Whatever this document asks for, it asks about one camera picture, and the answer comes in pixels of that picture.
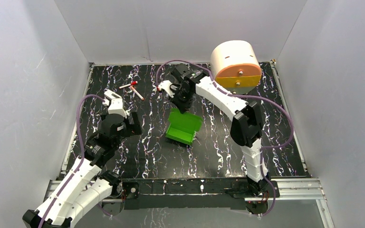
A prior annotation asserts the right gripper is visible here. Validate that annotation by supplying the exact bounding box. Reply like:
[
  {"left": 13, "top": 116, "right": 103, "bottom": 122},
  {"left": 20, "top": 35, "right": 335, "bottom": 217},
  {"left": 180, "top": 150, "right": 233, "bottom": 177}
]
[{"left": 167, "top": 88, "right": 193, "bottom": 114}]

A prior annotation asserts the green paper box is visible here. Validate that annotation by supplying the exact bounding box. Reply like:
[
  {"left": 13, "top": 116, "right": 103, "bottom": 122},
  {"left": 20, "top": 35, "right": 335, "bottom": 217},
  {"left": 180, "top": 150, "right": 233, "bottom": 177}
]
[{"left": 166, "top": 108, "right": 203, "bottom": 146}]

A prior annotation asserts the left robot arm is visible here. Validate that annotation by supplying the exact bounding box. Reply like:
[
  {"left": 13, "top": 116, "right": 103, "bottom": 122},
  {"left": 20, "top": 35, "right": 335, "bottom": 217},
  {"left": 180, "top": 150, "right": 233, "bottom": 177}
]
[{"left": 22, "top": 112, "right": 142, "bottom": 228}]

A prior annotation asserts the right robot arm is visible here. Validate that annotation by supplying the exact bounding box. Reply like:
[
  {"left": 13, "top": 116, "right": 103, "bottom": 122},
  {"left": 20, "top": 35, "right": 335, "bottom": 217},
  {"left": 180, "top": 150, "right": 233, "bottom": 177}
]
[{"left": 158, "top": 64, "right": 271, "bottom": 197}]

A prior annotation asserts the pink tube pen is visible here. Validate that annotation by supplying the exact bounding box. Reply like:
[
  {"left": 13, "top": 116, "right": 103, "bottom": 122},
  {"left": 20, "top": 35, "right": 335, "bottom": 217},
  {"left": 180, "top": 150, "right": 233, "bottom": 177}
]
[{"left": 130, "top": 85, "right": 145, "bottom": 101}]

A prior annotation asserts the small white plastic clip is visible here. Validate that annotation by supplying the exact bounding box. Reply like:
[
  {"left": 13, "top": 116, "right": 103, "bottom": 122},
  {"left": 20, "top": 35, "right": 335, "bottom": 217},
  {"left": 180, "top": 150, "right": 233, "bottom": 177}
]
[{"left": 104, "top": 90, "right": 122, "bottom": 100}]

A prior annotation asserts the red capped marker pen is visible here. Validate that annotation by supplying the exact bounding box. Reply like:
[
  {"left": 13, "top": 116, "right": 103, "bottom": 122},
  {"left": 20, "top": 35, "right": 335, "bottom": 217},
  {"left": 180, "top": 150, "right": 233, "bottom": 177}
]
[{"left": 119, "top": 81, "right": 138, "bottom": 89}]

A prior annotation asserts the round cream drawer cabinet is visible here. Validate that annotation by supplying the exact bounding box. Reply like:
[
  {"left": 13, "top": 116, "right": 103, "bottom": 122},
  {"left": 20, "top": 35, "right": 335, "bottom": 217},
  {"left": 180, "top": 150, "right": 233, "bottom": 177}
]
[{"left": 210, "top": 40, "right": 262, "bottom": 95}]

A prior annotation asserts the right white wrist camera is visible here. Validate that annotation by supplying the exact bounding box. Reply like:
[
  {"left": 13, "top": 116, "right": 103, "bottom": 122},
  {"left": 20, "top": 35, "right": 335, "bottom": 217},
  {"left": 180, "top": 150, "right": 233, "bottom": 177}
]
[{"left": 157, "top": 80, "right": 180, "bottom": 98}]

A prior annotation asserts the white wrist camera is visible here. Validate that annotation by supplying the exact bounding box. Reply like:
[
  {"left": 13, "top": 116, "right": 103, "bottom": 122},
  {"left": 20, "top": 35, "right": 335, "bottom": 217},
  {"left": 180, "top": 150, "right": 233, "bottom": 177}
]
[
  {"left": 157, "top": 80, "right": 180, "bottom": 98},
  {"left": 103, "top": 98, "right": 127, "bottom": 118}
]

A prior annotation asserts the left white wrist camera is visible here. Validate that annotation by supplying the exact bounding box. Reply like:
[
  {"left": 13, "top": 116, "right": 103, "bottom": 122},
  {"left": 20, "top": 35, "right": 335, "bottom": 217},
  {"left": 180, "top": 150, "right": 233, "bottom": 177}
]
[{"left": 103, "top": 98, "right": 127, "bottom": 118}]

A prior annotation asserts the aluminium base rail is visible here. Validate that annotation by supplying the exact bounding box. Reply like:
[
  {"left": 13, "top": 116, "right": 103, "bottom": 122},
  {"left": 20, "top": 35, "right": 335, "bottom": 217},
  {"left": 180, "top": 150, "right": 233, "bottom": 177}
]
[{"left": 44, "top": 179, "right": 325, "bottom": 203}]

